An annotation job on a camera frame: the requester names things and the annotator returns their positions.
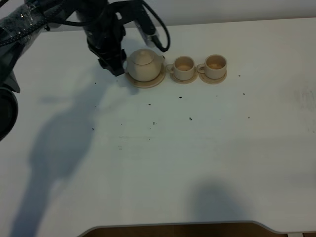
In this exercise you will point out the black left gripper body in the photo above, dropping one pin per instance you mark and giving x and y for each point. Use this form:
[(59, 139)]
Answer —
[(106, 31)]

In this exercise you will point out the right beige teacup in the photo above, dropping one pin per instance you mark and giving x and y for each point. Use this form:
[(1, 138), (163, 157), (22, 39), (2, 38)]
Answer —
[(214, 67)]

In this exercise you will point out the right small beige saucer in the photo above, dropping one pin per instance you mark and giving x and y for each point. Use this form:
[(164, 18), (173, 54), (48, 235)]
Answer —
[(208, 80)]

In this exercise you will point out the beige ceramic teapot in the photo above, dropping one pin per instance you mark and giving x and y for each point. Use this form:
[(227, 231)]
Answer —
[(144, 65)]

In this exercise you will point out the beige teacup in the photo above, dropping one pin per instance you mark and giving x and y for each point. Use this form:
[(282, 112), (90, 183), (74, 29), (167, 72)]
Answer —
[(183, 68), (214, 67)]

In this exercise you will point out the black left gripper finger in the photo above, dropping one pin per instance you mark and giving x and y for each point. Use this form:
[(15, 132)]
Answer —
[(115, 61), (104, 63)]

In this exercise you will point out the left beige teacup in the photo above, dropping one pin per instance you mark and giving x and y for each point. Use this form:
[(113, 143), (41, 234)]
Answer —
[(183, 68)]

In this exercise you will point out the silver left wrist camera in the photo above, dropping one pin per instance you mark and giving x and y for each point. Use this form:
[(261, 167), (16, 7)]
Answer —
[(144, 23)]

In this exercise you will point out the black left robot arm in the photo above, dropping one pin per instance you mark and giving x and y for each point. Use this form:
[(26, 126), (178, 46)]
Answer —
[(20, 28)]

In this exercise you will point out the large beige teapot saucer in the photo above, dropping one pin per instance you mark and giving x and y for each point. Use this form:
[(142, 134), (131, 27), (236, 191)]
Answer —
[(147, 84)]

